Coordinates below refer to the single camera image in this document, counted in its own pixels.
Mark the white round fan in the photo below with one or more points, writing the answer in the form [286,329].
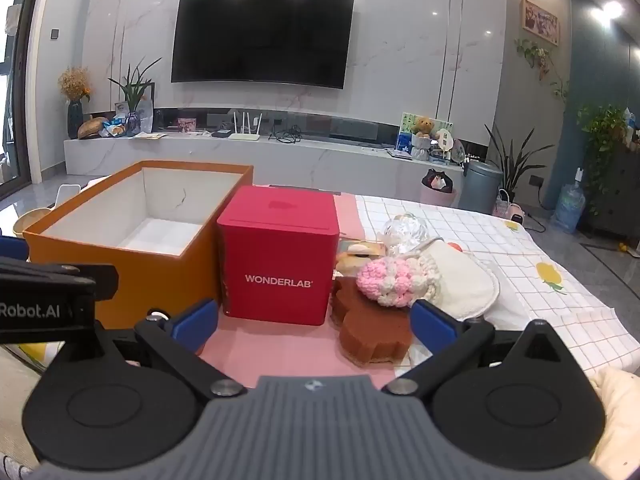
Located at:
[444,142]

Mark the kraft paper bowl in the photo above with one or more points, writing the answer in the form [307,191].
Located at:
[30,222]

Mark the orange cardboard box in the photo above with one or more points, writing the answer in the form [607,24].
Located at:
[150,280]

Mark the pink and cream crochet scrubber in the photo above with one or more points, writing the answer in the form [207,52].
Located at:
[382,280]

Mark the brown round bread loaf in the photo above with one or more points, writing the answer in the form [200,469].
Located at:
[91,127]

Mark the leafy green pothos plant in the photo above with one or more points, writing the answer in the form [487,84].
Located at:
[602,135]

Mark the white mesh zip pouch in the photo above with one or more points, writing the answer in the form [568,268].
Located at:
[465,282]

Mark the red square box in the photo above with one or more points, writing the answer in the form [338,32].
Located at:
[277,260]

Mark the grey trash can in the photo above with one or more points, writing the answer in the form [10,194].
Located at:
[481,187]

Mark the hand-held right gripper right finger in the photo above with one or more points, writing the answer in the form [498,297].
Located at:
[432,327]

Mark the white router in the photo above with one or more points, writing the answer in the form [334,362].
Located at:
[245,135]

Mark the clear plastic bag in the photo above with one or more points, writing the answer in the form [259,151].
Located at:
[405,232]

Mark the small tan and white item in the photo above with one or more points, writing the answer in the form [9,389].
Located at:
[357,255]

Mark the white checked lemon tablecloth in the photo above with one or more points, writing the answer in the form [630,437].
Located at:
[550,310]

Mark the hanging vine plant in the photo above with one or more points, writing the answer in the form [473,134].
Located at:
[540,57]

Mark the pink small heater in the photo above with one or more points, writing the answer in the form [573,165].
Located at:
[511,210]

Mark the blue snack packets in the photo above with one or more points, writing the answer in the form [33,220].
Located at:
[115,127]

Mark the black wall television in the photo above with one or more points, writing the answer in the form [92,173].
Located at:
[262,35]

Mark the green plant in glass vase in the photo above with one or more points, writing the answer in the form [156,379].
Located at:
[134,90]

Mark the brown sponge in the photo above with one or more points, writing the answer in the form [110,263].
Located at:
[370,330]

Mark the green printed picture board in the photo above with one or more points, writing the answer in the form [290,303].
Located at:
[442,127]

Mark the blue water jug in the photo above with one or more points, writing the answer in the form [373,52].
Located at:
[568,207]

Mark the dark grey cabinet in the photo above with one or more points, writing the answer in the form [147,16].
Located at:
[622,195]

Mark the white marble television cabinet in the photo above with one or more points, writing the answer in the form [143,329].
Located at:
[310,162]

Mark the white phone stand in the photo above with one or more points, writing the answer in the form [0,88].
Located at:
[65,195]

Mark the wooden framed wall picture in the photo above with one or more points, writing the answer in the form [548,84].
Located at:
[540,21]

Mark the yellow dried flowers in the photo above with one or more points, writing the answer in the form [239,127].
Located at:
[75,82]

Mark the dark blue vase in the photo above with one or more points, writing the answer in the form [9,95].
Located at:
[75,120]

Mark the pink mat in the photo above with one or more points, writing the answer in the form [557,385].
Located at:
[280,355]

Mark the brown teddy bear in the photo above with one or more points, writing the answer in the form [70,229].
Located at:
[424,132]

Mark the pink small box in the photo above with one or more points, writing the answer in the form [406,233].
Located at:
[187,125]

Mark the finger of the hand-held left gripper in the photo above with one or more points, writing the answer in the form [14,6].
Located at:
[12,249]

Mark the pink waste bin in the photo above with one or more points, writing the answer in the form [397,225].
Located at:
[439,192]

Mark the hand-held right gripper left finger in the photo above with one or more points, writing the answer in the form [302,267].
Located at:
[195,327]

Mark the tall green floor plant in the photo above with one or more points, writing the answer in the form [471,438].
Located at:
[512,165]

